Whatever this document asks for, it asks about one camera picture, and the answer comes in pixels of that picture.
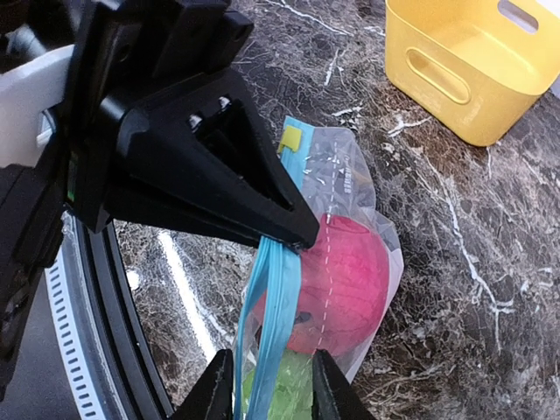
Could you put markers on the clear zip top bag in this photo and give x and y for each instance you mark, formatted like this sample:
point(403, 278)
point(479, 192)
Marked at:
point(328, 167)

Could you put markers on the green fake grapes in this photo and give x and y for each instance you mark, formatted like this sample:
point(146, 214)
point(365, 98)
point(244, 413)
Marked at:
point(293, 396)

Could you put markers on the red fake apple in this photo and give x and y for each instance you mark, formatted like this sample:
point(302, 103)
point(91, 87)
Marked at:
point(345, 284)

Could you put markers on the black front rail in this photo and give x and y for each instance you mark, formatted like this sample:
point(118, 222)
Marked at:
point(118, 352)

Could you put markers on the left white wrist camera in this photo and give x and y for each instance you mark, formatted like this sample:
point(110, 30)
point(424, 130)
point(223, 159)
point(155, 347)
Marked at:
point(26, 92)

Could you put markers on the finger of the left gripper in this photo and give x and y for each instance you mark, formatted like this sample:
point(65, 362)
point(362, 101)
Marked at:
point(127, 203)

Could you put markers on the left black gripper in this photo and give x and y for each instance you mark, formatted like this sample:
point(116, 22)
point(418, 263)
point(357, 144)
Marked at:
point(199, 140)

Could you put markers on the white slotted cable duct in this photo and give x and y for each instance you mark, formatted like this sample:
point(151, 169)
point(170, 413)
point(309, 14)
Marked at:
point(73, 357)

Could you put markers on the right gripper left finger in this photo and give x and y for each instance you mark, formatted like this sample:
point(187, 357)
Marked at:
point(211, 396)

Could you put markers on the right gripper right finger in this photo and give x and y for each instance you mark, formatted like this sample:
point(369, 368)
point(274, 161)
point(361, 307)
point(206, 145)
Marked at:
point(333, 396)

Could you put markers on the yellow plastic bin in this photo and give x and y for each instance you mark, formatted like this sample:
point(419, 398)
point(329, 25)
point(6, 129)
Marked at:
point(467, 64)

